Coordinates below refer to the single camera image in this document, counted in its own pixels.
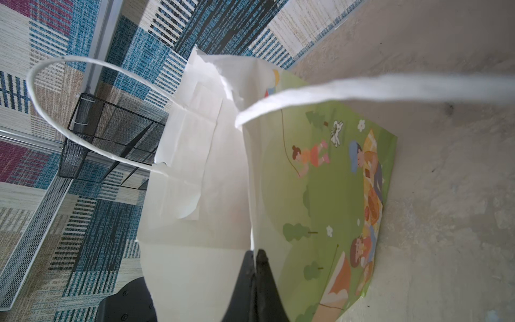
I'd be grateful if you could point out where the black wire shelf rack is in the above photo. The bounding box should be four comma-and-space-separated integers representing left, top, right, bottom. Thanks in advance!
58, 93, 168, 191

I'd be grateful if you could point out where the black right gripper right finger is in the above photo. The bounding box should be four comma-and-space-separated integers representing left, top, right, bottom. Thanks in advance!
256, 249, 289, 322

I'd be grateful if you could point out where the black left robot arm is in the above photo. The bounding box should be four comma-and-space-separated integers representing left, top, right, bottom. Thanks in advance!
95, 277, 157, 322

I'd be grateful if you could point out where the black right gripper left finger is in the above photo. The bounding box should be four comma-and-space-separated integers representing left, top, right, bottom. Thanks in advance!
222, 250, 258, 322

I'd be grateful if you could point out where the white illustrated paper bag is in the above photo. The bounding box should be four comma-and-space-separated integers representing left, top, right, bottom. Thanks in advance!
25, 46, 515, 322

